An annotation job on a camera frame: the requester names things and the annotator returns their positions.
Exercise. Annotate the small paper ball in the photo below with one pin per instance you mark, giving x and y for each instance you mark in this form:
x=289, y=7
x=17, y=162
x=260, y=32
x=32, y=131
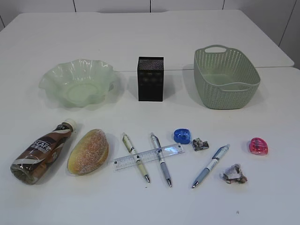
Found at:
x=198, y=144

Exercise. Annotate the sugared bread bun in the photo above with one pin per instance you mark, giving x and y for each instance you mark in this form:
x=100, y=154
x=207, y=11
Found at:
x=89, y=153

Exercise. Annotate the large paper ball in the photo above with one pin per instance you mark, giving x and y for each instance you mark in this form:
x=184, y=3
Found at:
x=234, y=174

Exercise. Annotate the brown Nescafe coffee bottle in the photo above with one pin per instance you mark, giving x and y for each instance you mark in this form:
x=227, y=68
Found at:
x=33, y=163

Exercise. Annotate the grey grip white pen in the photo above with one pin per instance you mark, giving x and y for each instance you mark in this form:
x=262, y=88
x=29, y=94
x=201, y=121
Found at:
x=163, y=166

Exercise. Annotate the cream barrel pen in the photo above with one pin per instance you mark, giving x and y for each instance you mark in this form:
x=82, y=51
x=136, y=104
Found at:
x=131, y=149

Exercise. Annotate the blue pencil sharpener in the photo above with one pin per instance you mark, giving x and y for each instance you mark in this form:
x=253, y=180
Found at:
x=182, y=136

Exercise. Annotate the black mesh pen holder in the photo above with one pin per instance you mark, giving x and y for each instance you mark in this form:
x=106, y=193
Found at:
x=150, y=75

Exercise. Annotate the green wavy glass plate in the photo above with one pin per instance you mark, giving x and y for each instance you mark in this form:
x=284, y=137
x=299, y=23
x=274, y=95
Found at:
x=79, y=83

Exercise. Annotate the blue white pen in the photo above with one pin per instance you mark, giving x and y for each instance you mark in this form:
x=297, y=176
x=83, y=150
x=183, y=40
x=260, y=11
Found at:
x=215, y=159

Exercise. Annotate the green woven plastic basket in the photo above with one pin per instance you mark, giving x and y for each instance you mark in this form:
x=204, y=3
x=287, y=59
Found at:
x=224, y=77

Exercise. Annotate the pink pencil sharpener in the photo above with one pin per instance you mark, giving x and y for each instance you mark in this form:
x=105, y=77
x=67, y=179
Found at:
x=258, y=146

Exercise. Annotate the clear plastic ruler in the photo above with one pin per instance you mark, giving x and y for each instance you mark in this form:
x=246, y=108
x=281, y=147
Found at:
x=146, y=156

